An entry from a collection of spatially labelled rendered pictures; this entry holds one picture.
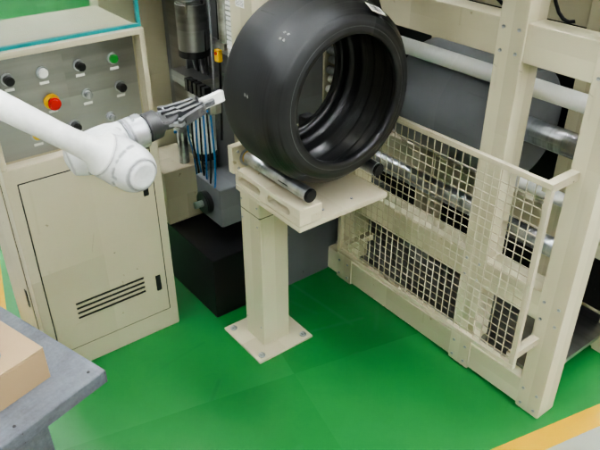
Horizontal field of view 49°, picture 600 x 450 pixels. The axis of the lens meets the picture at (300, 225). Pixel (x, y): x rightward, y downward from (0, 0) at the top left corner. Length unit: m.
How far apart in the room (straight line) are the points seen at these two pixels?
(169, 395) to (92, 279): 0.52
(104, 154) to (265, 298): 1.29
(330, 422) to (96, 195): 1.18
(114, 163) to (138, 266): 1.23
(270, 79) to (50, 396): 0.98
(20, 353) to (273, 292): 1.16
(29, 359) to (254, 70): 0.94
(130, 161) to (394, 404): 1.50
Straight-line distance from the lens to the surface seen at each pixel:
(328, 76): 2.56
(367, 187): 2.26
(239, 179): 2.26
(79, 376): 1.84
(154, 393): 2.67
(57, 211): 2.46
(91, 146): 1.52
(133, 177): 1.50
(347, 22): 1.89
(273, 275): 2.60
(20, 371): 1.79
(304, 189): 2.00
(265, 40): 1.87
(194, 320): 2.97
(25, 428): 1.76
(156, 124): 1.72
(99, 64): 2.39
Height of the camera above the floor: 1.88
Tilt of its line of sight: 32 degrees down
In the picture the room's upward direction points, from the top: straight up
